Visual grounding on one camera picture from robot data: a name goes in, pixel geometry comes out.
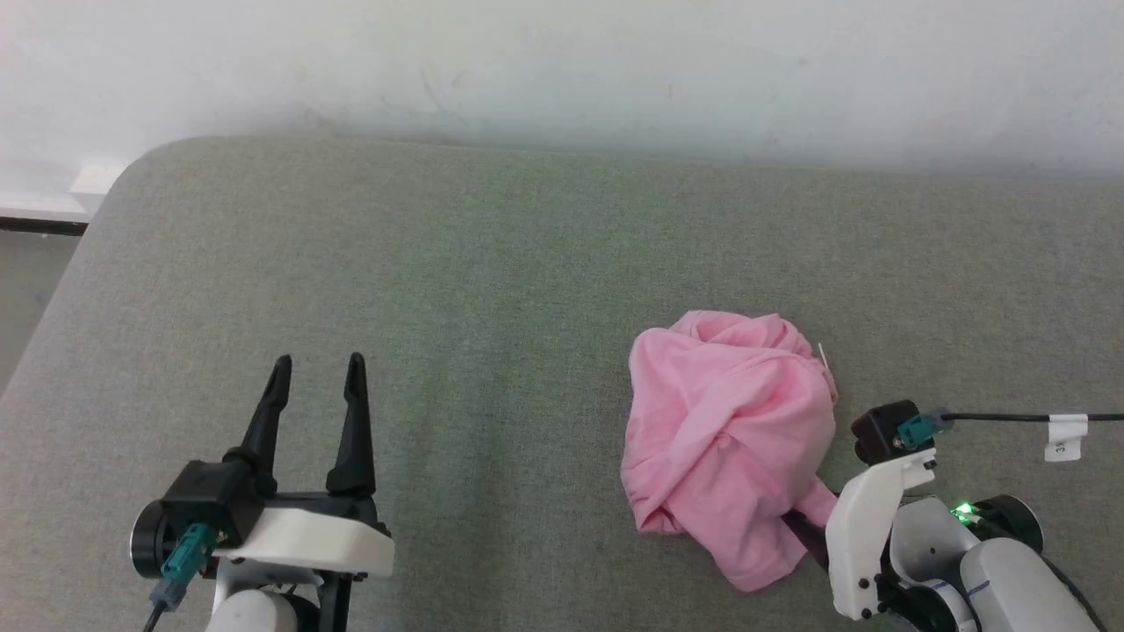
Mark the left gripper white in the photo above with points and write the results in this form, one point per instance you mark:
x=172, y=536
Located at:
x=325, y=540

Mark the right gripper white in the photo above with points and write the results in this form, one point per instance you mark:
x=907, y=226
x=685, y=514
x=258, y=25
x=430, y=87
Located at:
x=856, y=535

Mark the pink garment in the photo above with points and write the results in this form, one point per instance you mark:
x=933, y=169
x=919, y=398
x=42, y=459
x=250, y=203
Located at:
x=729, y=421

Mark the grey-green fabric sofa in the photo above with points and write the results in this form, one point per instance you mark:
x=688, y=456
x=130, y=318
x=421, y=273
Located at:
x=527, y=290

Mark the black skirting strip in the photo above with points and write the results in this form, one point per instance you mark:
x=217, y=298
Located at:
x=39, y=226

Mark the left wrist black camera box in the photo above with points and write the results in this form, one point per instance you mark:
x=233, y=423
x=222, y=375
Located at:
x=206, y=491

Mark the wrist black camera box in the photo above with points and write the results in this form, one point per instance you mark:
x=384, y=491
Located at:
x=878, y=430
x=206, y=491

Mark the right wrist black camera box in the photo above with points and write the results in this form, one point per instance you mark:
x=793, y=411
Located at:
x=878, y=430

